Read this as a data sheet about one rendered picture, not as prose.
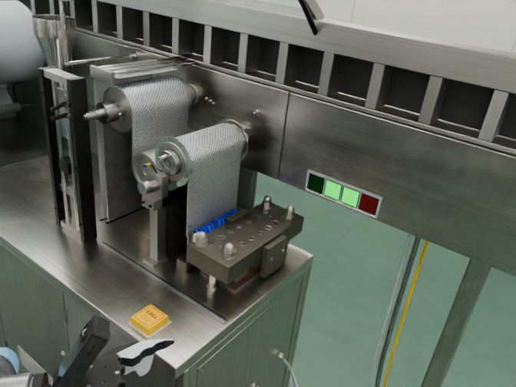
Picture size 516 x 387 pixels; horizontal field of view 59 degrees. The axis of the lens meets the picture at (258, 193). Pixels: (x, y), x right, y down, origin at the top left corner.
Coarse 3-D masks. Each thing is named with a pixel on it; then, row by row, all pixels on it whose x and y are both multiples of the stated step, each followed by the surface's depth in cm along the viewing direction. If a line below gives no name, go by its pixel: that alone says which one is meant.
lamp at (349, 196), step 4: (344, 188) 137; (348, 188) 136; (344, 192) 137; (348, 192) 136; (352, 192) 135; (356, 192) 135; (344, 196) 138; (348, 196) 137; (352, 196) 136; (356, 196) 135; (344, 200) 138; (348, 200) 137; (352, 200) 136; (356, 200) 135; (352, 204) 137
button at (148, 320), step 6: (150, 306) 123; (138, 312) 121; (144, 312) 121; (150, 312) 122; (156, 312) 122; (162, 312) 122; (132, 318) 119; (138, 318) 119; (144, 318) 119; (150, 318) 120; (156, 318) 120; (162, 318) 120; (138, 324) 118; (144, 324) 117; (150, 324) 118; (156, 324) 118; (162, 324) 120; (144, 330) 117; (150, 330) 117; (156, 330) 119
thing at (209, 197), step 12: (228, 168) 143; (204, 180) 135; (216, 180) 140; (228, 180) 145; (192, 192) 132; (204, 192) 137; (216, 192) 142; (228, 192) 148; (192, 204) 134; (204, 204) 139; (216, 204) 144; (228, 204) 150; (192, 216) 136; (204, 216) 142; (216, 216) 147; (192, 228) 139
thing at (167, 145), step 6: (240, 138) 145; (162, 144) 130; (168, 144) 128; (174, 144) 127; (162, 150) 131; (174, 150) 128; (180, 150) 126; (180, 156) 127; (186, 162) 127; (186, 168) 127; (180, 174) 129; (174, 180) 132
